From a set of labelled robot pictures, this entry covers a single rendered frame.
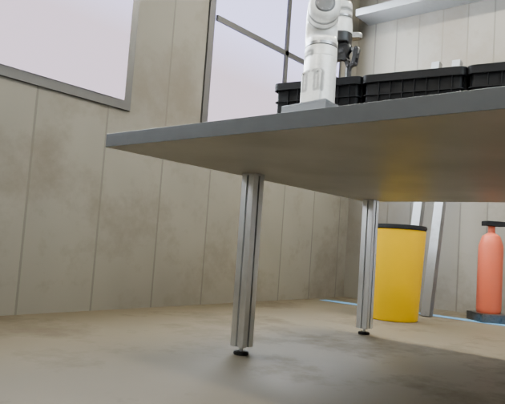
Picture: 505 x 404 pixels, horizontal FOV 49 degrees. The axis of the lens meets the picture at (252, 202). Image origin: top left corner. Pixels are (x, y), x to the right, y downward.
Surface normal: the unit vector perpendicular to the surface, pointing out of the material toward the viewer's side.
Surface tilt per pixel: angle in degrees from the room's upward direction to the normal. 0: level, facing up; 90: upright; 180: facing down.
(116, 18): 90
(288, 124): 90
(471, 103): 90
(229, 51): 90
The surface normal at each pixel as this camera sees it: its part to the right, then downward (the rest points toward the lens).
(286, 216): 0.77, 0.00
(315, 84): -0.61, -0.17
